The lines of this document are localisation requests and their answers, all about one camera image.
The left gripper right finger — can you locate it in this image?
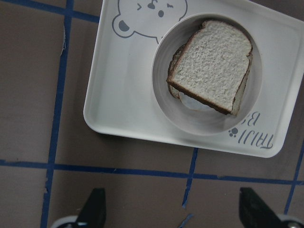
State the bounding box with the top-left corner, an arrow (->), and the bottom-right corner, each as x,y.
239,187 -> 285,228

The cream bear tray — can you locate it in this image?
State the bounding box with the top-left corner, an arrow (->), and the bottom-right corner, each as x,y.
83,0 -> 304,158

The fried egg toy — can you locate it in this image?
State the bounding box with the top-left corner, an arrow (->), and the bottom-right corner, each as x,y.
179,92 -> 212,112

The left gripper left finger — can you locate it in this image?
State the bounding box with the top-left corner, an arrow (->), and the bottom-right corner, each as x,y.
76,188 -> 106,228

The round beige plate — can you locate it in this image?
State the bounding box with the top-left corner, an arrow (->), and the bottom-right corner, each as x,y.
152,14 -> 263,136

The white bread slice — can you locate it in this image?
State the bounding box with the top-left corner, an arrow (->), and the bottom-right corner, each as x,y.
166,19 -> 253,114

